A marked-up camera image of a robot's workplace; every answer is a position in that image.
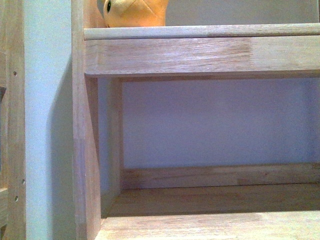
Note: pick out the orange plush dinosaur toy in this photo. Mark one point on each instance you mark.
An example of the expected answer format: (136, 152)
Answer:
(134, 13)

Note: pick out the left wooden shelf unit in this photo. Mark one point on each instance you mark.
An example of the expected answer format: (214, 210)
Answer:
(12, 121)

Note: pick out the right wooden shelf unit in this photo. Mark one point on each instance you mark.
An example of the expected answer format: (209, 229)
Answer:
(148, 53)

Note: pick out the wooden shelf unit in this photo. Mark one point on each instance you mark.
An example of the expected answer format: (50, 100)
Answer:
(12, 121)
(148, 53)

